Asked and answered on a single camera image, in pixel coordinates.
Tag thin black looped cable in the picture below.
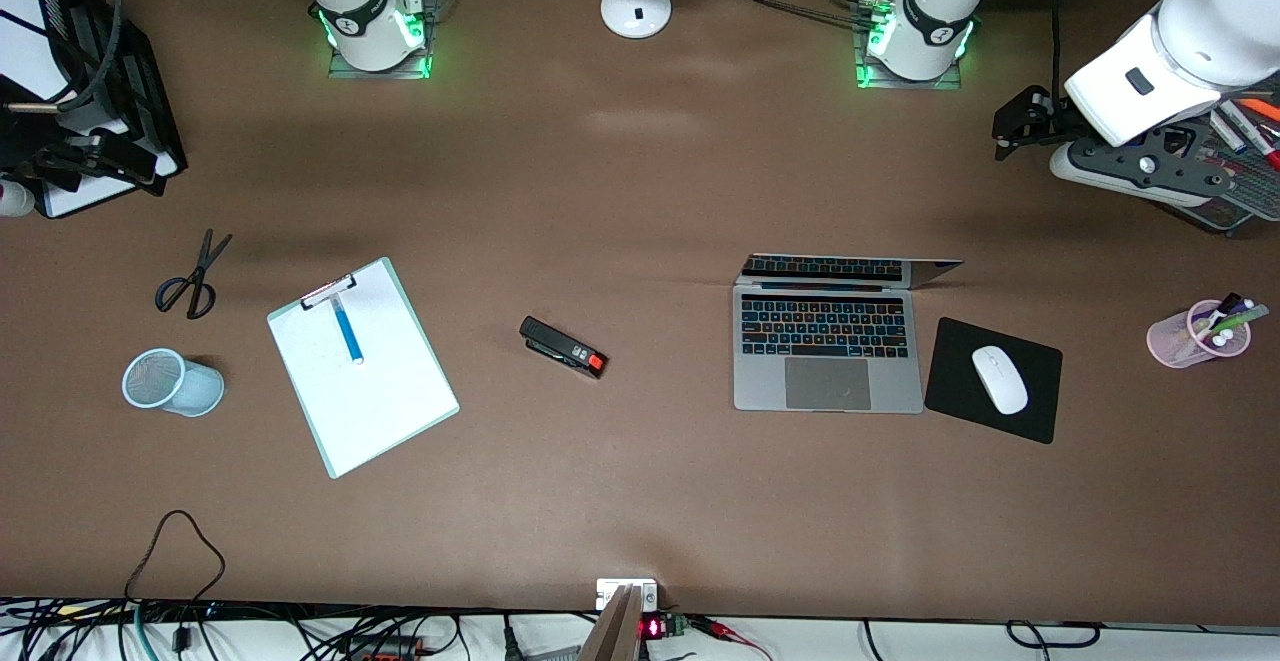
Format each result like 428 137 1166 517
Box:
123 509 227 604

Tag small white box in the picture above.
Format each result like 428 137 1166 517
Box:
596 578 659 612

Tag light blue mesh pen cup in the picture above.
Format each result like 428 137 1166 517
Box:
122 347 226 418

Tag white computer mouse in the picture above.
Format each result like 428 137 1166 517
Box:
971 345 1030 416

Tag black orange connector block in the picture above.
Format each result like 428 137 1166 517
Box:
348 635 423 661

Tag tangled black cable bundle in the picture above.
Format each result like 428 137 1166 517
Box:
0 596 466 661

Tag wooden strut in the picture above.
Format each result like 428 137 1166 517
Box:
578 584 643 661

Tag blue marker with white cap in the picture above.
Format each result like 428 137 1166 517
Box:
333 296 365 366

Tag red and black wire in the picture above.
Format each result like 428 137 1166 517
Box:
688 615 773 661

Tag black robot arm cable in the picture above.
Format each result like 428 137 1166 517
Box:
1050 0 1069 97
55 0 126 112

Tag black stapler with red end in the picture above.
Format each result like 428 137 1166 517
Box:
518 316 609 380

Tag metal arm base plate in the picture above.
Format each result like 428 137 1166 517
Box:
853 0 967 91
328 0 437 80

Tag black mouse pad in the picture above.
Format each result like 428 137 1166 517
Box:
924 317 1064 445

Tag black floor cable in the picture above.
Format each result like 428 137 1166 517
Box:
860 619 1103 661

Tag black scissors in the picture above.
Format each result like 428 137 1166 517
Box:
154 229 233 321

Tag silver grey laptop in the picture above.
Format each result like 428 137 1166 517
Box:
733 253 966 414

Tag black stacked paper tray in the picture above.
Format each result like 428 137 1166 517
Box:
0 0 189 220

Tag dark mesh desk tray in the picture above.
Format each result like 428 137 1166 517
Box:
1185 91 1280 234

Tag white clipboard with green edge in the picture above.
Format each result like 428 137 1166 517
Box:
266 257 461 480

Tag pink translucent pen cup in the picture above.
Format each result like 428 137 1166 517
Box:
1146 299 1253 370

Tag white barrel marker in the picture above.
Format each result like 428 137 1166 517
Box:
1210 106 1251 154

